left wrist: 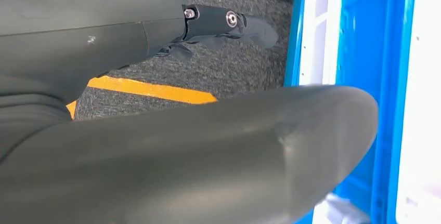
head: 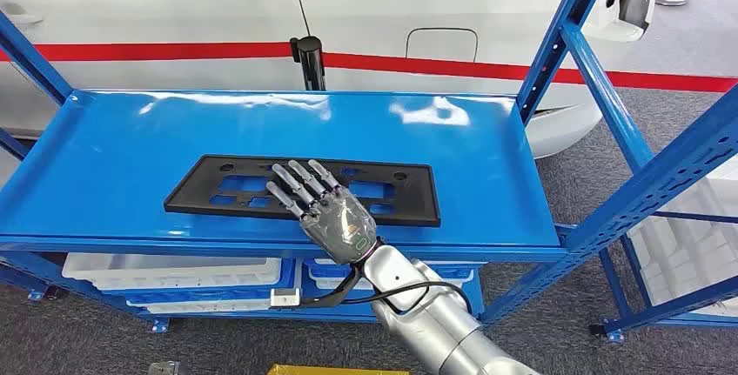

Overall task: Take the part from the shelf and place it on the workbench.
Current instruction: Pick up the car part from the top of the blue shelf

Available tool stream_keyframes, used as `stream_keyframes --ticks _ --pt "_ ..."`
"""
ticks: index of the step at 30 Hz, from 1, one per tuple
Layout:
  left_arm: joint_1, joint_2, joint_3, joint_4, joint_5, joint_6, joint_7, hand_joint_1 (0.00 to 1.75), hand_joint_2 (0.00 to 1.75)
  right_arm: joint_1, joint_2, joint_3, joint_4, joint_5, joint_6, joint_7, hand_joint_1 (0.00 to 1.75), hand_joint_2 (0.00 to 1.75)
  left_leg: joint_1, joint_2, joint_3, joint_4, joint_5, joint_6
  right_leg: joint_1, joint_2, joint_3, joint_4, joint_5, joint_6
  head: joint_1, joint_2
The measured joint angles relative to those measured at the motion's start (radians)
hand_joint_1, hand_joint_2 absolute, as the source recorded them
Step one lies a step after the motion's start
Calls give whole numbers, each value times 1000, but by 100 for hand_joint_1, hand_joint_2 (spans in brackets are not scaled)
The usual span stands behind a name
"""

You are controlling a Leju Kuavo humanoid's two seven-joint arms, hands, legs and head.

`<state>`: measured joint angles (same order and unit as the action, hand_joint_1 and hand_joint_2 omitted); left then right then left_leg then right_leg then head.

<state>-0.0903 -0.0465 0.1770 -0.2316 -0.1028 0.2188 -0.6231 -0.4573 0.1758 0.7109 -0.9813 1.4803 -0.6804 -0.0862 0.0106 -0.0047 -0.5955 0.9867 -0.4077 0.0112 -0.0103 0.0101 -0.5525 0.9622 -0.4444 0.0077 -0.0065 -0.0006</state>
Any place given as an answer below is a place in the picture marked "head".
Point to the black plastic panel part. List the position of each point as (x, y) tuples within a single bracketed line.
[(415, 205)]

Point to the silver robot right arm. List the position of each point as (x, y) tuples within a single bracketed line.
[(438, 326)]

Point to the blue metal shelf rack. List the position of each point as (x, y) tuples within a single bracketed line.
[(115, 159), (663, 310)]

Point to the white plastic crate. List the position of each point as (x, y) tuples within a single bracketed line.
[(173, 271), (331, 283), (692, 245), (202, 306)]

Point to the red barrier belt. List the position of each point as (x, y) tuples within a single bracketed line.
[(461, 68), (144, 51)]

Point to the white car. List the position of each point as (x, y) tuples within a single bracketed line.
[(173, 3)]

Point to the black stanchion post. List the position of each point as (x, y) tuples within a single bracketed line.
[(311, 67)]

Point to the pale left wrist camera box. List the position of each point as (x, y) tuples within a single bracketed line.
[(162, 369)]

